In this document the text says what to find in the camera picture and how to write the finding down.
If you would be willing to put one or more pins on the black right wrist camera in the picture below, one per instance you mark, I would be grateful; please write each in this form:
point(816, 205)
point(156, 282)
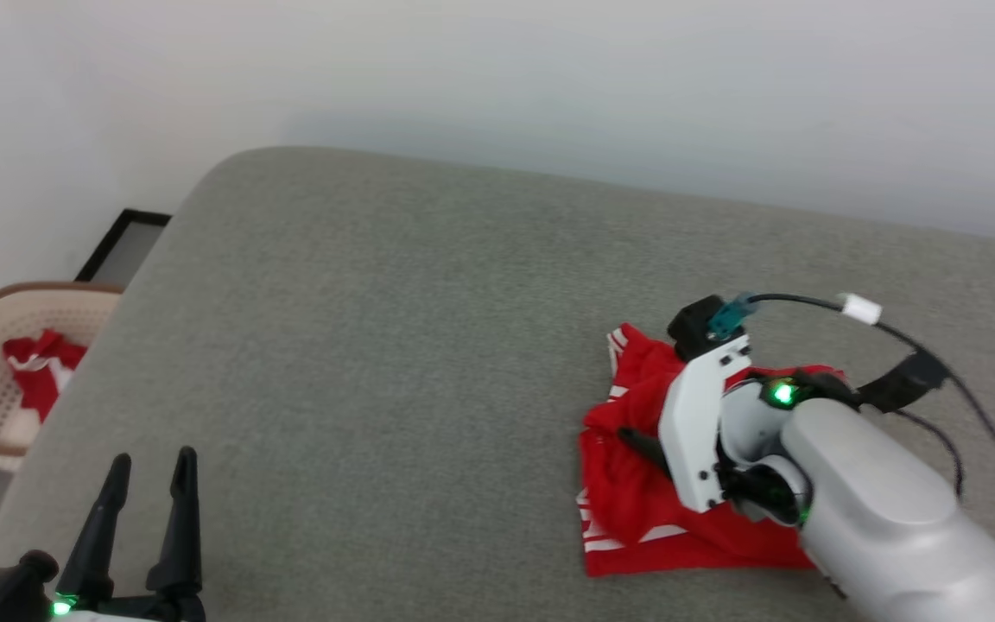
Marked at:
point(692, 324)

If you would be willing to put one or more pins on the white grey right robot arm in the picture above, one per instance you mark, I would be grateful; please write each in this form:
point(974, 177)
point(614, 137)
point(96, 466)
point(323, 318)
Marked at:
point(877, 518)

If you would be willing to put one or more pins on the red white striped garment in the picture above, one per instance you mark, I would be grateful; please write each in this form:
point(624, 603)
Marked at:
point(636, 510)

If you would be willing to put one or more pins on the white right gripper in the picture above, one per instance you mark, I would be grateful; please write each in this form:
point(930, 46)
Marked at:
point(687, 423)

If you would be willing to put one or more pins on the black framed panel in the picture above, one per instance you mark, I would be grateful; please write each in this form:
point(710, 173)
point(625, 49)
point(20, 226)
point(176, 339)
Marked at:
point(126, 246)

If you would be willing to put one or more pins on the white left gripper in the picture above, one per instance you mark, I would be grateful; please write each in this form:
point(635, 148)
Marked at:
point(135, 613)

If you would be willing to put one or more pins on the red white garment in basket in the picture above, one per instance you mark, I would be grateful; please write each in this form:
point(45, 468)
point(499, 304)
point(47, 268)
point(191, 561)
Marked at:
point(44, 380)

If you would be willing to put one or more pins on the teal right camera connector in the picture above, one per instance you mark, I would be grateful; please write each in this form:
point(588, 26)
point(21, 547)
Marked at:
point(729, 315)

